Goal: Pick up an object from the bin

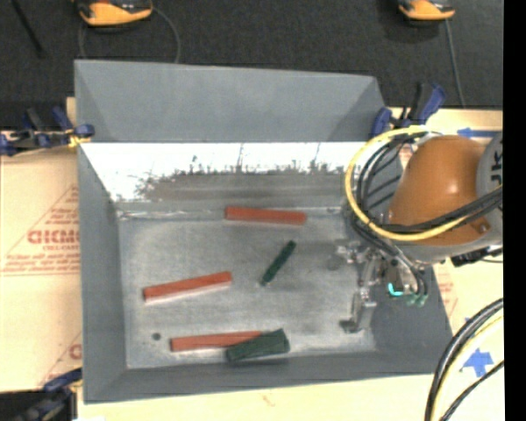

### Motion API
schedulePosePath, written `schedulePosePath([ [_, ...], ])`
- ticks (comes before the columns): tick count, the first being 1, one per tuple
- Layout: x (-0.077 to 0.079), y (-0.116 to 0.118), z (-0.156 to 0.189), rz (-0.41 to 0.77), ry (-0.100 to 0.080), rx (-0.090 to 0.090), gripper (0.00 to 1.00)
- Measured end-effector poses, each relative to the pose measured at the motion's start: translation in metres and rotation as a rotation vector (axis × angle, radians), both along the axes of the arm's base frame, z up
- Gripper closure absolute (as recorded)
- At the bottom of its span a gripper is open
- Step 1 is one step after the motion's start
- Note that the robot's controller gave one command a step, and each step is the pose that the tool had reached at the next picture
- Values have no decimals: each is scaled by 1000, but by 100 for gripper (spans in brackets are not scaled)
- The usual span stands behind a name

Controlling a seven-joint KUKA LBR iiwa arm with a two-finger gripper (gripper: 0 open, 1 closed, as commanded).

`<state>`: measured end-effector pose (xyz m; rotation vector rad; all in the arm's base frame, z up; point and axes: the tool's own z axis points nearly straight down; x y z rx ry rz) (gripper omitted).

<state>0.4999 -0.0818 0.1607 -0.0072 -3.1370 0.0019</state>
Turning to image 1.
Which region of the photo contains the black cylinder on white bracket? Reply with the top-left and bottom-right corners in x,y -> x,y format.
450,245 -> 504,268

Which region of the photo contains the dark green flat block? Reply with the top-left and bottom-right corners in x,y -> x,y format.
224,327 -> 292,364
259,239 -> 298,288

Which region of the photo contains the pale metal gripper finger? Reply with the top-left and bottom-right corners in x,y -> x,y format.
339,289 -> 378,334
335,243 -> 370,275

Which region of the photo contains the red-brown flat block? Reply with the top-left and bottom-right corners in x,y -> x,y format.
224,205 -> 309,227
141,270 -> 234,304
169,330 -> 264,353

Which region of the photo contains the grey metal bin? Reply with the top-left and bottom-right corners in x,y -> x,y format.
73,59 -> 455,403

